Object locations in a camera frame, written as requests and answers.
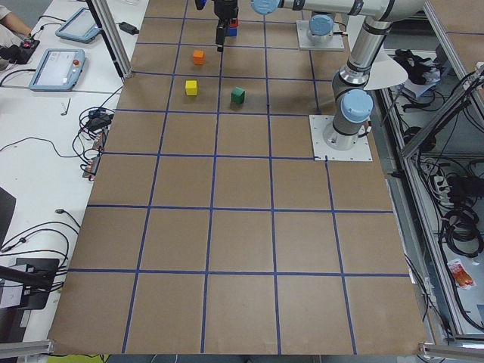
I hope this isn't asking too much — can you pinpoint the black emergency stop box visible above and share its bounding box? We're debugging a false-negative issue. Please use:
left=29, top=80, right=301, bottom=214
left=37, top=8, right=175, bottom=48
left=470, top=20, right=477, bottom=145
left=1, top=37, right=40, bottom=64

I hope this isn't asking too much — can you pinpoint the near teach pendant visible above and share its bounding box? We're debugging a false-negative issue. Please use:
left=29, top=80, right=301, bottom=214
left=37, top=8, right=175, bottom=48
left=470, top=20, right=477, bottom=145
left=29, top=48, right=85, bottom=92

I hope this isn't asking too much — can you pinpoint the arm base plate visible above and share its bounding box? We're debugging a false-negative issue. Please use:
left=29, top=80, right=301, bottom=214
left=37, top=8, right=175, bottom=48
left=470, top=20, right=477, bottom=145
left=309, top=115, right=373, bottom=162
left=296, top=20, right=345, bottom=51

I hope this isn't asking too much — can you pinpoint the allen key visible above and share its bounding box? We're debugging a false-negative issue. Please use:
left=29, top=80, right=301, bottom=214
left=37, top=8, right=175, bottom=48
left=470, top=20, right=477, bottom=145
left=60, top=98, right=71, bottom=116

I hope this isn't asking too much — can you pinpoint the yellow wooden block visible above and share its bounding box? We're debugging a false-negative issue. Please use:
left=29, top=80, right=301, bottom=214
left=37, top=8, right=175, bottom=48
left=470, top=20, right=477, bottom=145
left=185, top=79, right=199, bottom=96

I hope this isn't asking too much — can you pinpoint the far teach pendant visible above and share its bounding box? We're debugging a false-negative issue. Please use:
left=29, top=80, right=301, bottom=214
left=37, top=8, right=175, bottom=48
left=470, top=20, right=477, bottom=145
left=55, top=8, right=100, bottom=44

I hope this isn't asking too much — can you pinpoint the aluminium frame post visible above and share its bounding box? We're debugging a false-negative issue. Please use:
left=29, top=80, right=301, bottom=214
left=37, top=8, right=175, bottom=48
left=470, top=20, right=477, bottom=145
left=86, top=0, right=132, bottom=79

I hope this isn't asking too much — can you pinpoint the teach pendant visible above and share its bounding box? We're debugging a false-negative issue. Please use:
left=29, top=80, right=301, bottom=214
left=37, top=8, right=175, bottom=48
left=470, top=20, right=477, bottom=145
left=29, top=48, right=85, bottom=92
left=55, top=8, right=100, bottom=44

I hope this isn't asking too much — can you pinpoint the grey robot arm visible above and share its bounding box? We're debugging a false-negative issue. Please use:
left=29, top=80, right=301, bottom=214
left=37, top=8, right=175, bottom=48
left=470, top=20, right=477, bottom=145
left=307, top=13, right=335, bottom=44
left=250, top=1, right=424, bottom=150

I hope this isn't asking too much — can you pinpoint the green wooden block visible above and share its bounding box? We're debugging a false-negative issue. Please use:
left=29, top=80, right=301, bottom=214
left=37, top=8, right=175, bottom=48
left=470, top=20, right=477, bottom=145
left=231, top=87, right=246, bottom=104

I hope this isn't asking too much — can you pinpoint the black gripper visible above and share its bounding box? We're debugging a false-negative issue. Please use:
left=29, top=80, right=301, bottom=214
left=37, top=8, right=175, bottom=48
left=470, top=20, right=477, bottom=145
left=213, top=0, right=239, bottom=52

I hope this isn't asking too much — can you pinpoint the black power brick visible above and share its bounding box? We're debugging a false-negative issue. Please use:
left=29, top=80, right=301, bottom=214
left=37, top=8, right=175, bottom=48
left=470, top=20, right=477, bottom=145
left=118, top=22, right=139, bottom=35

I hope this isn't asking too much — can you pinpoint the red snack packet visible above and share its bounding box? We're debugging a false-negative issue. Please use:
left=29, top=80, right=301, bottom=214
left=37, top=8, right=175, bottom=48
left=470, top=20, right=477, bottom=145
left=447, top=259, right=475, bottom=290

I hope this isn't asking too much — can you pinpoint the orange wooden block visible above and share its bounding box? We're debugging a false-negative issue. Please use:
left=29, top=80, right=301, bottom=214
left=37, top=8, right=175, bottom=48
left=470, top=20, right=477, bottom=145
left=192, top=49, right=205, bottom=65

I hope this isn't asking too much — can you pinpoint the white chair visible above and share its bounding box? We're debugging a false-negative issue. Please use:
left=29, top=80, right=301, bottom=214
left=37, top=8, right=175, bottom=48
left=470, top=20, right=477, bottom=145
left=364, top=48, right=408, bottom=91

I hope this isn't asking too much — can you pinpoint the red wooden block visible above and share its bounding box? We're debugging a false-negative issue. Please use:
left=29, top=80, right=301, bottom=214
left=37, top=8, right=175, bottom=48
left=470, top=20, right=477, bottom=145
left=229, top=18, right=239, bottom=28

